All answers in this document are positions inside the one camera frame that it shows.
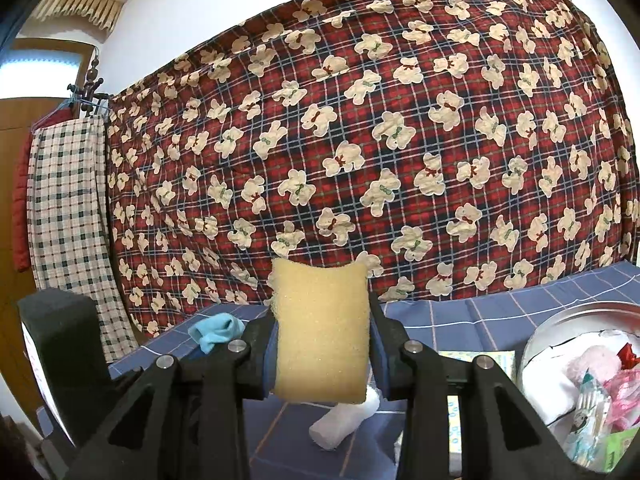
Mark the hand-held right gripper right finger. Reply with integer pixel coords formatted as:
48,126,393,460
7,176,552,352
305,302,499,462
368,293,592,480

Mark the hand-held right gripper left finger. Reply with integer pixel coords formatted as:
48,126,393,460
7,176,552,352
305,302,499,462
65,310,281,480

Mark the yellow sponge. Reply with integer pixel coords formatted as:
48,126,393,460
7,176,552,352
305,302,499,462
268,255,372,405

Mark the round metal tin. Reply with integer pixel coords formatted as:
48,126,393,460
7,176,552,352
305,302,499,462
519,300,640,474

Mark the fluffy mauve plush band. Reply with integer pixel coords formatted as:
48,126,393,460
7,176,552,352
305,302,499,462
566,345,622,387

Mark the green label packet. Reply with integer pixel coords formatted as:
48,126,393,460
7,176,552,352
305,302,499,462
602,430,639,474

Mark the teal sock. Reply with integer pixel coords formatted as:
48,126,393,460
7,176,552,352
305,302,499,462
188,312,246,354

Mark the white cotton roll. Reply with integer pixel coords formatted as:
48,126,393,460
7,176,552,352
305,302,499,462
308,386,382,452

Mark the blue plaid sheet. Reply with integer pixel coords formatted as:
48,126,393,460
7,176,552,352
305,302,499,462
37,260,640,480

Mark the yellow patterned tissue pack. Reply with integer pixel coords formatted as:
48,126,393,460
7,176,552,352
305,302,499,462
438,350,517,479

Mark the green checked hanging cloth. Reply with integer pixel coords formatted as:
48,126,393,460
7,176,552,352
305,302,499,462
27,110,142,364

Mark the red padded garment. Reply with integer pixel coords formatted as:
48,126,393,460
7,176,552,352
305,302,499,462
12,135,34,274

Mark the white cloth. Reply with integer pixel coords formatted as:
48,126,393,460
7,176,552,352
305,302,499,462
525,330,627,427

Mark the red plaid bear blanket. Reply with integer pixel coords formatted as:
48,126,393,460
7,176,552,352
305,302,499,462
105,0,640,339

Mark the bag of cotton swabs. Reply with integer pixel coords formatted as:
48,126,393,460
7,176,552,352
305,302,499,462
562,370,617,467

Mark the wooden door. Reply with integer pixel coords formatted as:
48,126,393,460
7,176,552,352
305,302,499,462
0,37,102,411

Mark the pink and white rolled towel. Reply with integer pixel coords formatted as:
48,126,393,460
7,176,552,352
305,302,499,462
602,367,640,432

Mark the small red item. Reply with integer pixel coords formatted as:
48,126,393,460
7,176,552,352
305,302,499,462
617,342,640,372

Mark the wooden coat rack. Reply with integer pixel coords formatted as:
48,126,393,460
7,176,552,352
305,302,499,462
67,45,111,122

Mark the fringed beige valance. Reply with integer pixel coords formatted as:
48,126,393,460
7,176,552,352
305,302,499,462
35,0,124,31

